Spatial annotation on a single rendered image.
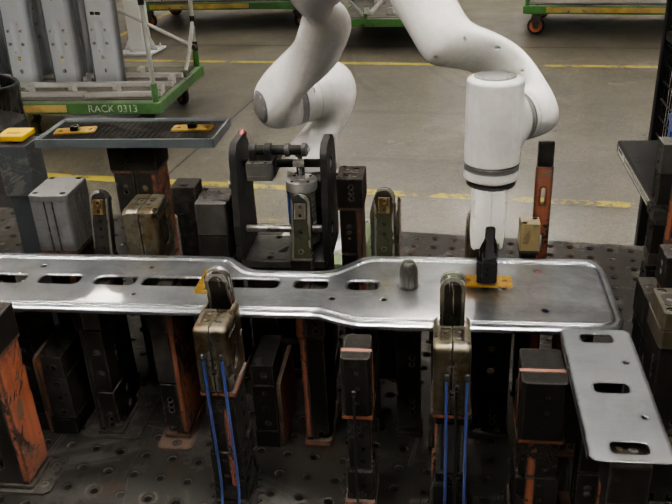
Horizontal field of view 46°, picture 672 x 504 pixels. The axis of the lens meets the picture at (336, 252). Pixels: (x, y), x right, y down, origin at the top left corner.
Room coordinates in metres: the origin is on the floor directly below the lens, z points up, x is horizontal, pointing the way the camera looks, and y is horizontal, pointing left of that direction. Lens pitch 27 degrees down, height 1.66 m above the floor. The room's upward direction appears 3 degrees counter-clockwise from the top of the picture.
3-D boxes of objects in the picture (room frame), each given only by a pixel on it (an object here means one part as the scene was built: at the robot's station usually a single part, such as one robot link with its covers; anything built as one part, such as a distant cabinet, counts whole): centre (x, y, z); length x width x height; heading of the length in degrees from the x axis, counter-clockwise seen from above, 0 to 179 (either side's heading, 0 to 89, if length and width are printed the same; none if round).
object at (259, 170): (1.40, 0.09, 0.94); 0.18 x 0.13 x 0.49; 82
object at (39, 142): (1.58, 0.40, 1.16); 0.37 x 0.14 x 0.02; 82
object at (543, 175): (1.28, -0.37, 0.95); 0.03 x 0.01 x 0.50; 82
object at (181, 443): (1.22, 0.30, 0.84); 0.17 x 0.06 x 0.29; 172
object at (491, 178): (1.15, -0.24, 1.21); 0.09 x 0.08 x 0.03; 172
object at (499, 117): (1.15, -0.25, 1.29); 0.09 x 0.08 x 0.13; 122
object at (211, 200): (1.41, 0.22, 0.89); 0.13 x 0.11 x 0.38; 172
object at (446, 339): (0.95, -0.16, 0.87); 0.12 x 0.09 x 0.35; 172
